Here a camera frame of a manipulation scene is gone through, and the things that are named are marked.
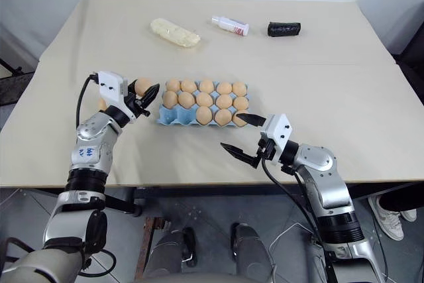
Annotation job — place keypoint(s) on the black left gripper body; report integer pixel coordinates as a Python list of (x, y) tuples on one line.
[(136, 102)]

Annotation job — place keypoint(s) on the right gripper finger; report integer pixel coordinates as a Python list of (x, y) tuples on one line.
[(252, 119), (239, 152)]

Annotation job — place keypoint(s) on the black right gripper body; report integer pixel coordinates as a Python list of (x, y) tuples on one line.
[(269, 151)]

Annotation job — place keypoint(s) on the brown egg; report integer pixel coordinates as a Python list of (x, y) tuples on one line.
[(224, 101), (172, 85), (204, 100), (170, 99), (224, 88), (189, 86), (204, 115), (144, 85), (102, 105), (186, 100), (223, 117), (240, 122), (240, 102), (206, 86), (239, 88)]

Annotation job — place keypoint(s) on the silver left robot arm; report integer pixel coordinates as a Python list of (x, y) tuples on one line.
[(89, 150)]

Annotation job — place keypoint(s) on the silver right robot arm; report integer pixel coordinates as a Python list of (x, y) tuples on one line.
[(326, 180)]

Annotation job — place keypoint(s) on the blue egg carton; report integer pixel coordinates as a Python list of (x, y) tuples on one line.
[(172, 117)]

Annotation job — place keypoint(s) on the black rolled bundle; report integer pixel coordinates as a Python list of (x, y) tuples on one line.
[(284, 28)]

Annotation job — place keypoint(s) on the white spray bottle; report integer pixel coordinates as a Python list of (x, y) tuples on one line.
[(230, 24)]

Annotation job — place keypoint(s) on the dark grey rounded shape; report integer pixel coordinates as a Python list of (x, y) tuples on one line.
[(172, 253), (250, 253)]

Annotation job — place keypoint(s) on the black metal stand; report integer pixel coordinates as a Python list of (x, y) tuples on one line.
[(13, 81)]

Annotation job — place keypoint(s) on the rusty brown metal beam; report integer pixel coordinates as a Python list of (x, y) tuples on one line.
[(149, 240)]

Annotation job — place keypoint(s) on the white sneaker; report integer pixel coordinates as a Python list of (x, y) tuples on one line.
[(387, 216), (409, 215)]

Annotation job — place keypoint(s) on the person's dark trouser leg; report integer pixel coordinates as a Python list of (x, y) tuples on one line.
[(402, 200)]

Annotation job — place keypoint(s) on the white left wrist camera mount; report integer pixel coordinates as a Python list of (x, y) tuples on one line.
[(111, 88)]

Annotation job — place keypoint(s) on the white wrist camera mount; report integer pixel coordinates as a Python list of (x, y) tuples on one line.
[(111, 88), (277, 129)]

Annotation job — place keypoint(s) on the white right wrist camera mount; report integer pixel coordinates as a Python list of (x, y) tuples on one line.
[(277, 129)]

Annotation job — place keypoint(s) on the black table frame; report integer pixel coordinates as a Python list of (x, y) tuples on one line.
[(137, 197)]

